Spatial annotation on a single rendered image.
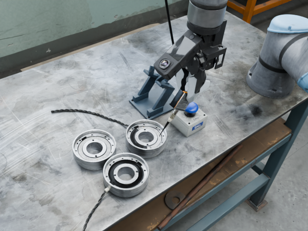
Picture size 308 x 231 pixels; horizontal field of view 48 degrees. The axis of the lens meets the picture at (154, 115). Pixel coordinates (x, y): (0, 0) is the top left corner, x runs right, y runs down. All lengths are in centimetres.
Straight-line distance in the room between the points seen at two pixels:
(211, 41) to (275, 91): 41
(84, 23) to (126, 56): 149
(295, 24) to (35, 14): 179
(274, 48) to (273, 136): 44
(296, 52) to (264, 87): 18
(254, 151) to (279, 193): 67
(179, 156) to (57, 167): 30
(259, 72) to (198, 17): 46
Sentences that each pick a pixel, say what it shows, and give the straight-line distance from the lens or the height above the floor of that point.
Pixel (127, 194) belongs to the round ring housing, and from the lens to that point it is 79.
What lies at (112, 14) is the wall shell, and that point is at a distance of 279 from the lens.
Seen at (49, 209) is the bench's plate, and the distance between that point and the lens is 81.
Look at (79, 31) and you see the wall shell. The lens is 269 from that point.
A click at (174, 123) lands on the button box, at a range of 96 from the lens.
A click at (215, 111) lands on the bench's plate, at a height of 80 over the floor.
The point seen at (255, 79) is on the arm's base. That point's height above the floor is 83.
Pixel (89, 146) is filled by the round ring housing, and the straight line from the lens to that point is 88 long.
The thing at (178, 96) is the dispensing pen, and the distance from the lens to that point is 84.
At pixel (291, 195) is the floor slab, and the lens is 197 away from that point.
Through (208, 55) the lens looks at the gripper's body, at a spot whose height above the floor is 107.
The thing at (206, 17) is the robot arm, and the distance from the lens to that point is 71.
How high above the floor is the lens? 148
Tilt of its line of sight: 44 degrees down
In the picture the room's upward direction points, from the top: 6 degrees clockwise
